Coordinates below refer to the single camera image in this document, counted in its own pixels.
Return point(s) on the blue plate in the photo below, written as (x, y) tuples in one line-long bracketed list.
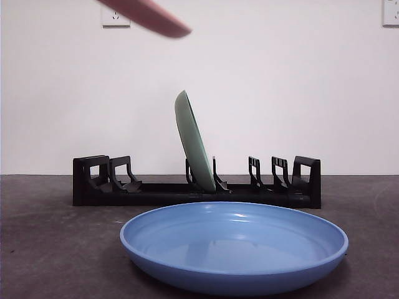
[(233, 280)]

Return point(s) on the green plate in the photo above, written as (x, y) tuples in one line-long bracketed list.
[(192, 140)]

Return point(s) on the pink plate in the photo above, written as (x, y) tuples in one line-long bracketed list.
[(149, 15)]

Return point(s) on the white wall socket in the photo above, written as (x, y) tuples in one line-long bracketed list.
[(392, 15), (110, 20)]

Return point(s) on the black plastic plate rack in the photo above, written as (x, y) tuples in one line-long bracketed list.
[(93, 196)]

